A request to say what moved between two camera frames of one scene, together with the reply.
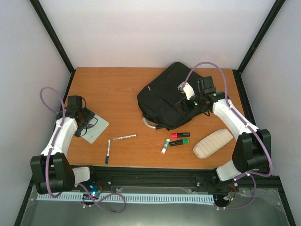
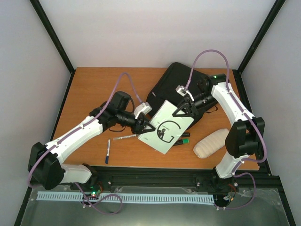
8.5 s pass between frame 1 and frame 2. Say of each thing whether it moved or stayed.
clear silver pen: stayed
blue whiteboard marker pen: stayed
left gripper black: moved
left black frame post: stayed
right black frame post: stayed
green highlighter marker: stayed
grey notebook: moved
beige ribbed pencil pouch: stayed
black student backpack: moved
